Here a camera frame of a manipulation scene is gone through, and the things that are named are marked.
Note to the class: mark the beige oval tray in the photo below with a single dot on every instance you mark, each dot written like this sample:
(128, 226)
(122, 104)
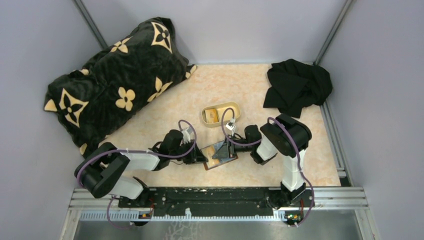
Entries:
(233, 112)

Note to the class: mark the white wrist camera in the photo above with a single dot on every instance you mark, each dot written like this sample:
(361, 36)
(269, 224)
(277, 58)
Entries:
(187, 132)
(230, 127)

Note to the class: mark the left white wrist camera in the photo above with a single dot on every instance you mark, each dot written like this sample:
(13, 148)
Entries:
(187, 132)

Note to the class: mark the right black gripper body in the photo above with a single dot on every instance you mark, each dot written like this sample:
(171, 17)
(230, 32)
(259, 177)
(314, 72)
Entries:
(240, 149)

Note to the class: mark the crumpled black cloth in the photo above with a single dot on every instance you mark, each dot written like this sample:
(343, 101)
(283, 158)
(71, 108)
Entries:
(295, 85)

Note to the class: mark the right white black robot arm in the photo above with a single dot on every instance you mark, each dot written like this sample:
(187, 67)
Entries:
(282, 135)

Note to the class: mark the gold credit card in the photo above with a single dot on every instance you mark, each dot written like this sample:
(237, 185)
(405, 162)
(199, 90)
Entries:
(211, 116)
(208, 152)

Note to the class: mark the white toothed cable rail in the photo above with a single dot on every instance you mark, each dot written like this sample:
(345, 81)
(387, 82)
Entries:
(135, 216)

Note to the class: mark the black floral plush pillow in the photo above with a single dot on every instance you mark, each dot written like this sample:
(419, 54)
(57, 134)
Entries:
(112, 86)

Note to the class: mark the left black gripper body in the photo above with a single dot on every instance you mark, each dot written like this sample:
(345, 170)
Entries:
(183, 148)

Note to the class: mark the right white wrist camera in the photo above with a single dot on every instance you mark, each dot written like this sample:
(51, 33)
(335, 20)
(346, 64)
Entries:
(230, 127)

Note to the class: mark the brown leather card holder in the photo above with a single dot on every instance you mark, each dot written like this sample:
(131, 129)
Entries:
(225, 161)

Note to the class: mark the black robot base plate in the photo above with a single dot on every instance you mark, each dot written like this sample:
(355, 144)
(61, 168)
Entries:
(216, 201)

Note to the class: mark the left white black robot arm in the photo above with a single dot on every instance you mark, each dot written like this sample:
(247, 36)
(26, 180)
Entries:
(102, 172)

